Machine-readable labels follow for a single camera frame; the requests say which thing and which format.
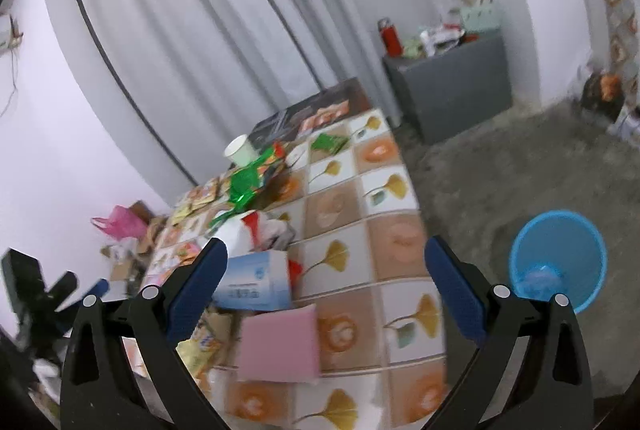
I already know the blue plastic waste basket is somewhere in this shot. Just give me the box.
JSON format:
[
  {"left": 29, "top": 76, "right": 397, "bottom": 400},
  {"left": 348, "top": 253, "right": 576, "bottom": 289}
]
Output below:
[{"left": 509, "top": 210, "right": 608, "bottom": 313}]

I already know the dark snack box on floor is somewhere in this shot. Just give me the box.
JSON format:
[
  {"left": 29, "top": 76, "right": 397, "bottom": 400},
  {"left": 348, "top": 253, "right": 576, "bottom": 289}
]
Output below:
[{"left": 580, "top": 74, "right": 625, "bottom": 121}]

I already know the small green candy packet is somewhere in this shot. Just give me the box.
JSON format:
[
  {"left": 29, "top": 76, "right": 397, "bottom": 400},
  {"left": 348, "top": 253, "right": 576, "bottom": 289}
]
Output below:
[{"left": 310, "top": 133, "right": 349, "bottom": 155}]

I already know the patterned tablecloth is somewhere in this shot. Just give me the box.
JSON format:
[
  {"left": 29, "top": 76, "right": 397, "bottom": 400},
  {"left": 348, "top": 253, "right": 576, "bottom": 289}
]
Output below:
[{"left": 121, "top": 107, "right": 452, "bottom": 430}]

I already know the white paper cup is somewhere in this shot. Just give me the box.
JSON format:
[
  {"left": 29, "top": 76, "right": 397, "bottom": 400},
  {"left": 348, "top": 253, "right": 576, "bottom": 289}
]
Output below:
[{"left": 224, "top": 134, "right": 258, "bottom": 168}]

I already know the dark printed box behind table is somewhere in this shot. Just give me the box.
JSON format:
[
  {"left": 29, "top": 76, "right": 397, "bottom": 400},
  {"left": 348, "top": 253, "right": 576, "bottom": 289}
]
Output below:
[{"left": 248, "top": 78, "right": 371, "bottom": 150}]

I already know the pink plastic bag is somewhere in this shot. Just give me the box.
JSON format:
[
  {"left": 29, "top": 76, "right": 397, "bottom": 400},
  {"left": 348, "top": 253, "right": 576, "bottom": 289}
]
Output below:
[{"left": 90, "top": 206, "right": 148, "bottom": 240}]

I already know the grey cabinet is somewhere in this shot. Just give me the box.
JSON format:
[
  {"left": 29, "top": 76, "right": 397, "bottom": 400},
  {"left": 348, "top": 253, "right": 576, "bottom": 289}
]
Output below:
[{"left": 383, "top": 30, "right": 513, "bottom": 145}]

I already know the blue tissue box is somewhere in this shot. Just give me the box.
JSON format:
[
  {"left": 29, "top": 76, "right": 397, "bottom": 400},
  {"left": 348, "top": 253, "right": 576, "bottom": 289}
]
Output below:
[{"left": 213, "top": 250, "right": 293, "bottom": 312}]

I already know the cardboard box on floor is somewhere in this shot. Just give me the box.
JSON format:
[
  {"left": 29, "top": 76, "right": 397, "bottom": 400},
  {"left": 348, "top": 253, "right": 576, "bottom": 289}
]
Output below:
[{"left": 96, "top": 200, "right": 167, "bottom": 282}]

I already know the red thermos bottle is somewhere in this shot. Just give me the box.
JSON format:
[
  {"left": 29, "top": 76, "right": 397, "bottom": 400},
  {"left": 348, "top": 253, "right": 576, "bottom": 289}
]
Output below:
[{"left": 378, "top": 18, "right": 404, "bottom": 57}]

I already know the green snack bag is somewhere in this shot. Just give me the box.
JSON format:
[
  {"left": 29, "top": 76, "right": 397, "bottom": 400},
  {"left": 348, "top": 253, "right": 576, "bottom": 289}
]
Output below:
[{"left": 208, "top": 141, "right": 286, "bottom": 231}]

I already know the yellow orange snack bag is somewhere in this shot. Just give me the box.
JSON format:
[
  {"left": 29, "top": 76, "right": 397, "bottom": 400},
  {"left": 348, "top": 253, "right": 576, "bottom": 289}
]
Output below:
[{"left": 176, "top": 308, "right": 232, "bottom": 379}]

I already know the pink cloth pack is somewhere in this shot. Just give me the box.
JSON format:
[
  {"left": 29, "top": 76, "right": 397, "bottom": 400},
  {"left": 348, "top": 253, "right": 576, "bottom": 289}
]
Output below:
[{"left": 235, "top": 304, "right": 320, "bottom": 384}]

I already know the mint green organizer basket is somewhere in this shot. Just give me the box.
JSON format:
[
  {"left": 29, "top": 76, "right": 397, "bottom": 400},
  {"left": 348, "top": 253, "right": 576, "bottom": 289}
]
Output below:
[{"left": 460, "top": 2, "right": 500, "bottom": 34}]

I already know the white paper trash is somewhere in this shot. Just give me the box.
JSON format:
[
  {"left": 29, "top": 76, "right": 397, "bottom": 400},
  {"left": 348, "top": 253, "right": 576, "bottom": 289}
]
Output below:
[{"left": 518, "top": 264, "right": 565, "bottom": 301}]

